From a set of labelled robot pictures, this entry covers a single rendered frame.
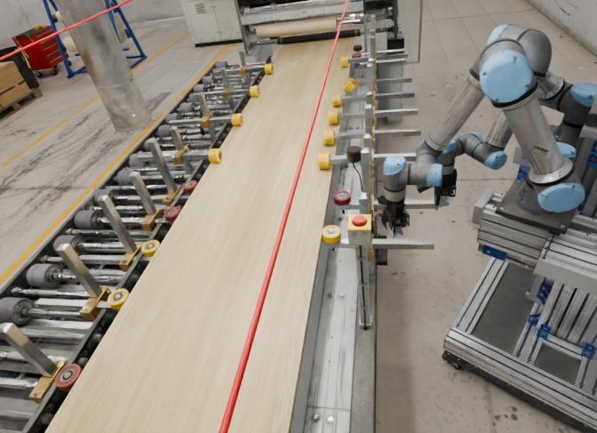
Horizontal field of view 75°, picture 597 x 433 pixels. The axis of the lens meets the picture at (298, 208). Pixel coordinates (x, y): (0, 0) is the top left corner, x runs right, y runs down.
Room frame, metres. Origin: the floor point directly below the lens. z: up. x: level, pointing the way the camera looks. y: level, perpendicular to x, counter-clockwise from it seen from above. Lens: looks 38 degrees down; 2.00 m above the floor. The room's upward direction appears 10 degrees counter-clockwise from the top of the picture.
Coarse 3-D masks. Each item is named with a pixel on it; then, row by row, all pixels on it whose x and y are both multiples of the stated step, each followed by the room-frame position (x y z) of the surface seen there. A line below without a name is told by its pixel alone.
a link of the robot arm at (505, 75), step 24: (504, 48) 0.98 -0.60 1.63; (480, 72) 0.98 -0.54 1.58; (504, 72) 0.92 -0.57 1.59; (528, 72) 0.89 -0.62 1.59; (504, 96) 0.91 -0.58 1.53; (528, 96) 0.90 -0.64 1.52; (528, 120) 0.90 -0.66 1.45; (528, 144) 0.90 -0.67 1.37; (552, 144) 0.88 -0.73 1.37; (552, 168) 0.87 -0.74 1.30; (552, 192) 0.83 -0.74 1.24; (576, 192) 0.81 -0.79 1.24
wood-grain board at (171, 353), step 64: (320, 64) 3.32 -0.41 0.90; (256, 128) 2.32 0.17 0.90; (320, 128) 2.16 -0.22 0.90; (256, 192) 1.60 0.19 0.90; (320, 192) 1.50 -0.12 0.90; (192, 256) 1.22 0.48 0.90; (256, 256) 1.15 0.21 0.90; (128, 320) 0.94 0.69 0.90; (192, 320) 0.88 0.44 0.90; (128, 384) 0.68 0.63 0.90; (192, 384) 0.64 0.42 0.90; (256, 384) 0.60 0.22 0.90
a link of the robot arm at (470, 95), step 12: (468, 72) 1.12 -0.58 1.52; (468, 84) 1.10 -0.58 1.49; (480, 84) 1.07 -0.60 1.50; (456, 96) 1.13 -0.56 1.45; (468, 96) 1.09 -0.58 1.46; (480, 96) 1.08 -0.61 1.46; (456, 108) 1.10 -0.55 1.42; (468, 108) 1.09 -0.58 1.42; (444, 120) 1.12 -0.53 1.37; (456, 120) 1.10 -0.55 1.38; (432, 132) 1.15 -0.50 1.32; (444, 132) 1.11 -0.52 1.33; (456, 132) 1.11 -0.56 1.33; (420, 144) 1.20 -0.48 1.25; (432, 144) 1.13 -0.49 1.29; (444, 144) 1.11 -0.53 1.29
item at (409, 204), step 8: (408, 200) 1.37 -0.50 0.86; (416, 200) 1.36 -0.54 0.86; (424, 200) 1.35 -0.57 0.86; (432, 200) 1.34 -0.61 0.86; (344, 208) 1.42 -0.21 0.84; (352, 208) 1.41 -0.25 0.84; (376, 208) 1.38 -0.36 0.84; (384, 208) 1.37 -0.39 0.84; (408, 208) 1.34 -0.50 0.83; (416, 208) 1.33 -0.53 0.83; (424, 208) 1.32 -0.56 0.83; (432, 208) 1.32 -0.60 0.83
